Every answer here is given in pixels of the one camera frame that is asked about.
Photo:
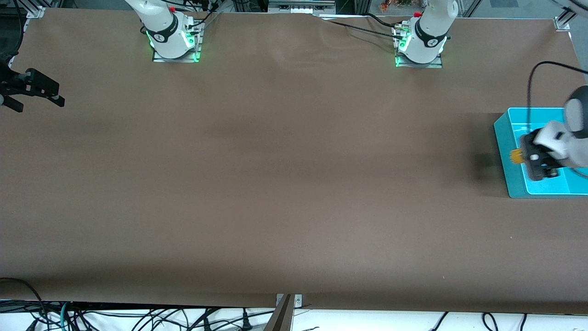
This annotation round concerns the teal plastic bin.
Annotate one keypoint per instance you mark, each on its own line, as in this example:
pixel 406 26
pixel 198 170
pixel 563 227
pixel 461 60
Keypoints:
pixel 551 188

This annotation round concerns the grey electronics box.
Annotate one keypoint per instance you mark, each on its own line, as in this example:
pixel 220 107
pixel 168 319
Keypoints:
pixel 298 7

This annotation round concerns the silver table edge bracket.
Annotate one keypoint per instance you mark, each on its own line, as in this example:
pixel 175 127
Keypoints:
pixel 298 301

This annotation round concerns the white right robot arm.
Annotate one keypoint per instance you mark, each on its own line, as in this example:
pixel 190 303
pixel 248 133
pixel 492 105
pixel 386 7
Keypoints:
pixel 165 27

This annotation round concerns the silver table corner bracket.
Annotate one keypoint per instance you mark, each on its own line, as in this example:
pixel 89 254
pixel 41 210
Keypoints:
pixel 36 13
pixel 564 23

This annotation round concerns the dark metal bar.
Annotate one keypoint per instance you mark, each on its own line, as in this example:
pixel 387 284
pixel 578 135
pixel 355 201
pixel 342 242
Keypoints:
pixel 281 317

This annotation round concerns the yellow beetle toy car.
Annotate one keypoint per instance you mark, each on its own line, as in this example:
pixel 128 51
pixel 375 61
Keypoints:
pixel 516 156

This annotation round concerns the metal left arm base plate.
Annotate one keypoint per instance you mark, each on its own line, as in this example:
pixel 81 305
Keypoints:
pixel 420 65

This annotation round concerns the orange background object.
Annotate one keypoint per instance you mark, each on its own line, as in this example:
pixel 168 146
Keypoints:
pixel 390 4

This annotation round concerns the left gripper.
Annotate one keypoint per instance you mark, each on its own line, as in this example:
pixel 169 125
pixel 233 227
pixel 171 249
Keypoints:
pixel 544 149

